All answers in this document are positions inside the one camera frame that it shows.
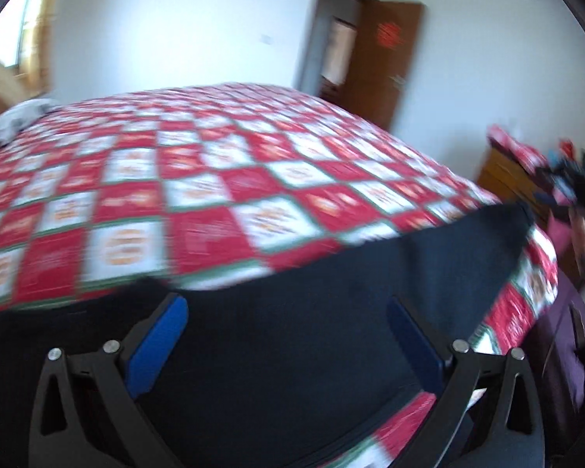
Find wooden dresser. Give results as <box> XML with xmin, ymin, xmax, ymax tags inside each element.
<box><xmin>475</xmin><ymin>147</ymin><xmax>550</xmax><ymax>228</ymax></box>

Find red plaid cloth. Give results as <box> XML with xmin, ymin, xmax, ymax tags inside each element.
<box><xmin>487</xmin><ymin>125</ymin><xmax>560</xmax><ymax>176</ymax></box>

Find yellow curtain right panel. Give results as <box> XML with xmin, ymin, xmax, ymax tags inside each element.
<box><xmin>19</xmin><ymin>0</ymin><xmax>57</xmax><ymax>96</ymax></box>

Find red patchwork bedspread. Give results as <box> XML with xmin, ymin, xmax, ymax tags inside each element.
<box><xmin>0</xmin><ymin>82</ymin><xmax>559</xmax><ymax>468</ymax></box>

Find black pants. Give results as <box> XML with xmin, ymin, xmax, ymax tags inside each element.
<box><xmin>0</xmin><ymin>203</ymin><xmax>536</xmax><ymax>467</ymax></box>

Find brown wooden door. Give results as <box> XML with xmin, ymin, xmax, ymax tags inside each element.
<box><xmin>338</xmin><ymin>0</ymin><xmax>426</xmax><ymax>131</ymax></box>

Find red door decoration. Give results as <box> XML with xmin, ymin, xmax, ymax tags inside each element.
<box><xmin>376</xmin><ymin>21</ymin><xmax>404</xmax><ymax>50</ymax></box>

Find window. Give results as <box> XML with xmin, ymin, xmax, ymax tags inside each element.
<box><xmin>0</xmin><ymin>0</ymin><xmax>28</xmax><ymax>68</ymax></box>

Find white patterned pillow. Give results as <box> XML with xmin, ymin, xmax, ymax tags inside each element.
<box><xmin>0</xmin><ymin>98</ymin><xmax>60</xmax><ymax>146</ymax></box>

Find person's right hand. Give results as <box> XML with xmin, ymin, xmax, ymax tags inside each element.
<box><xmin>569</xmin><ymin>208</ymin><xmax>585</xmax><ymax>276</ymax></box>

